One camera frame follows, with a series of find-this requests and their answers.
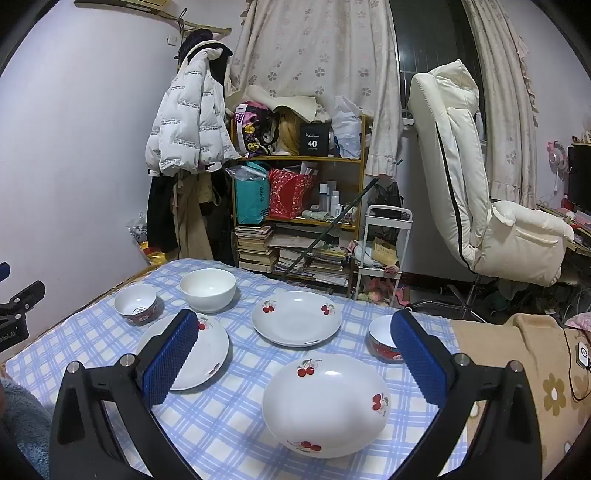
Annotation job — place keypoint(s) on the cream ruffled curtain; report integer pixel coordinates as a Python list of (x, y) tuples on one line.
[(508, 115)]

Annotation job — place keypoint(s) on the clear printed plastic bag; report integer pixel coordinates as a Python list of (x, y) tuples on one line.
[(138, 233)]

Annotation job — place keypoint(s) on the dark window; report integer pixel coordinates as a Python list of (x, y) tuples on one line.
[(429, 37)]

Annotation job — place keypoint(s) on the teal paper bag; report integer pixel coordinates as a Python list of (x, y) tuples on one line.
[(251, 198)]

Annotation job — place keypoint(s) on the white cherry print plate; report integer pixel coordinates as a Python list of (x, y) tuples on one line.
[(207, 353), (323, 406), (295, 318)]

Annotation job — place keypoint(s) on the yellow red packet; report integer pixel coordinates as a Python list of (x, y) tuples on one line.
[(152, 254)]

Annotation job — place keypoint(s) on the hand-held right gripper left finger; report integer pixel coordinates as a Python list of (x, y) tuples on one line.
[(168, 360)]

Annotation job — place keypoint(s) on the pile of books and papers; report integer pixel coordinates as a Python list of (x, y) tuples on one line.
[(323, 263)]

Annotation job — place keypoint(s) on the pink desk fan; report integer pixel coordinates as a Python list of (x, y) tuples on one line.
[(558, 159)]

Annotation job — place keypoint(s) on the row of cosmetic bottles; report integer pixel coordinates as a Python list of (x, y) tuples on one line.
[(325, 198)]

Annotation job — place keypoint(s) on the black printed box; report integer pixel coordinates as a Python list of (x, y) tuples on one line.
[(316, 143)]

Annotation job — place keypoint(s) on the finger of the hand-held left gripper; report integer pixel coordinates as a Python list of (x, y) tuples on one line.
[(3, 272), (27, 295)]

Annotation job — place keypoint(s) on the white wall switch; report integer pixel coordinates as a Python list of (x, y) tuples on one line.
[(172, 39)]

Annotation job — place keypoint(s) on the white trolley cart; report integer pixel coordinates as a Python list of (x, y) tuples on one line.
[(369, 264)]

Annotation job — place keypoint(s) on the black pole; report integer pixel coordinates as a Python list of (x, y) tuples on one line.
[(323, 235)]

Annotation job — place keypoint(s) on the pink toy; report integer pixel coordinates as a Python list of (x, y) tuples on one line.
[(381, 290)]

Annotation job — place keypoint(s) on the wooden coat rack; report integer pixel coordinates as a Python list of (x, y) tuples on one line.
[(138, 8)]

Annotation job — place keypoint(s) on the beige hanging trousers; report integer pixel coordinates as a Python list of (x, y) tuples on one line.
[(189, 221)]

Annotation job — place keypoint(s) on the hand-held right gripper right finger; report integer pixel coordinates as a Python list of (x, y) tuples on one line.
[(418, 362)]

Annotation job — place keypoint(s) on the black garment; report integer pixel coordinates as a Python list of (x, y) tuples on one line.
[(201, 36)]

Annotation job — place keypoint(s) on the cream folded sheet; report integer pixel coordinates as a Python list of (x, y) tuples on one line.
[(286, 105)]

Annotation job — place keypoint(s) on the white plastic bag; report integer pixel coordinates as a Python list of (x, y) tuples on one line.
[(346, 129)]

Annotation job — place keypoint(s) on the wooden shelf unit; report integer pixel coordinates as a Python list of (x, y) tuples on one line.
[(295, 159)]

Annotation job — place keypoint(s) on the white recliner chair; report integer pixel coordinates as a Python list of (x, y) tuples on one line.
[(461, 184)]

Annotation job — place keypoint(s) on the blue checked tablecloth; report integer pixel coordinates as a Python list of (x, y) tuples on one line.
[(242, 369)]

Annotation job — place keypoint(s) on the white charger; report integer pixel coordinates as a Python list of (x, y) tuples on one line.
[(584, 356)]

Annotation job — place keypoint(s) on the brown flowered blanket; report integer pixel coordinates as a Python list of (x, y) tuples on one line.
[(521, 369)]

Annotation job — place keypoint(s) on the plain white bowl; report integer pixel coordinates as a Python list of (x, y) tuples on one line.
[(207, 295)]

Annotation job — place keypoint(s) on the cream floral curtain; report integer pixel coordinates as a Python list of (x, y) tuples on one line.
[(323, 55)]

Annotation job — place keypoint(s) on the red patterned bowl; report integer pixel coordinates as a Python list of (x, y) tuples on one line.
[(381, 339), (134, 302)]

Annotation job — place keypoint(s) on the fluffy blue clothing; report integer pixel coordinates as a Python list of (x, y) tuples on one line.
[(23, 424)]

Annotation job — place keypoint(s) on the red shopping bag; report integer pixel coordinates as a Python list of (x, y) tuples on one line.
[(286, 194)]

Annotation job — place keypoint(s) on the black hanging coat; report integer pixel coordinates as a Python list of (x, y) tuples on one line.
[(161, 212)]

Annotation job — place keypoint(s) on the white puffer jacket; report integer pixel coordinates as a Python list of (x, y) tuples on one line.
[(184, 120)]

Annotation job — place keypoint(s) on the brown paper bag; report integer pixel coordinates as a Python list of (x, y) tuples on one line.
[(384, 251)]

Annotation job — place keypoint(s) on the colourful patterned bag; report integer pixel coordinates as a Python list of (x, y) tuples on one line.
[(251, 134)]

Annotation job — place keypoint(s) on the stack of books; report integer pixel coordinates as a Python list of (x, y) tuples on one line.
[(254, 249)]

